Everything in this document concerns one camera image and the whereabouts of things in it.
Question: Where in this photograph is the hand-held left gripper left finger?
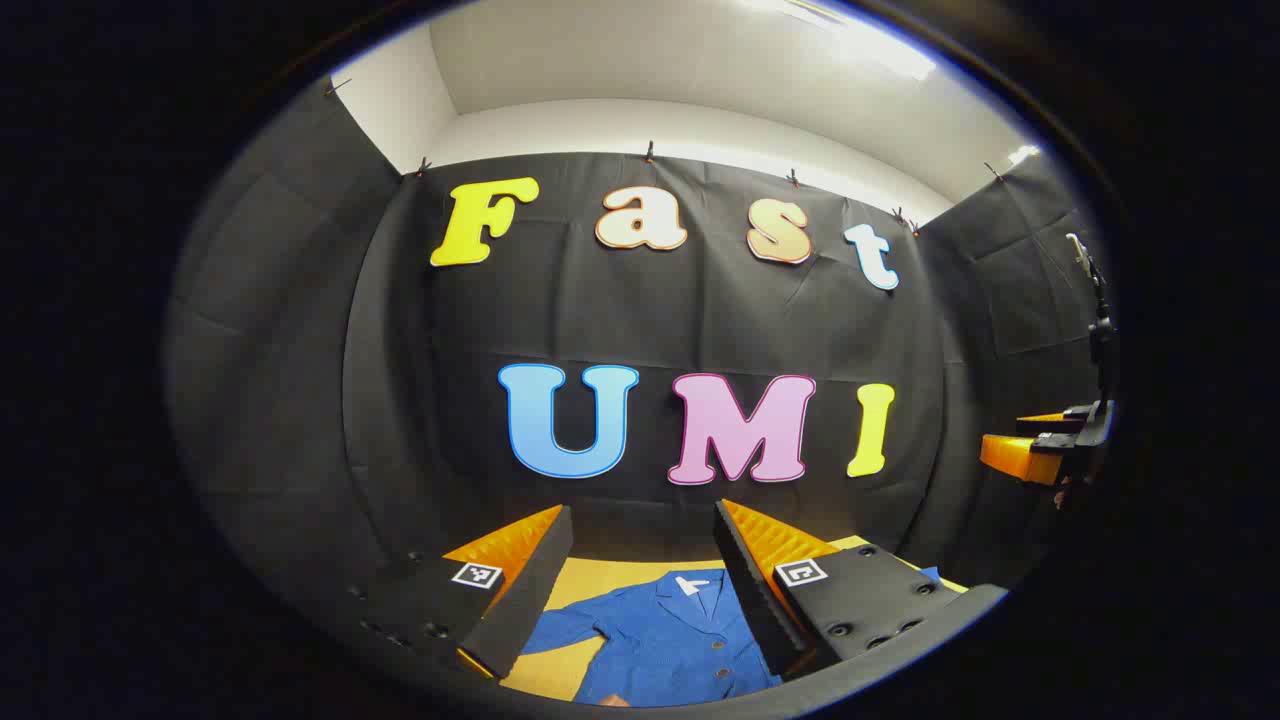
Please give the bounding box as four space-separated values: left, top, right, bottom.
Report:
350 505 574 681

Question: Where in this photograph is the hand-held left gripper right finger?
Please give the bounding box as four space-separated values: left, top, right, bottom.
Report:
713 498 1009 681

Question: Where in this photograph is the blue corduroy jacket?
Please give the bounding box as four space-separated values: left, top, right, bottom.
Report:
520 566 943 708

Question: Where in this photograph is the black backdrop cloth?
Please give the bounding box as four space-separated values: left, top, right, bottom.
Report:
165 78 1111 641

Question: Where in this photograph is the row of black cloth clips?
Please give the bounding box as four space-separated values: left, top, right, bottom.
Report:
325 78 1006 237

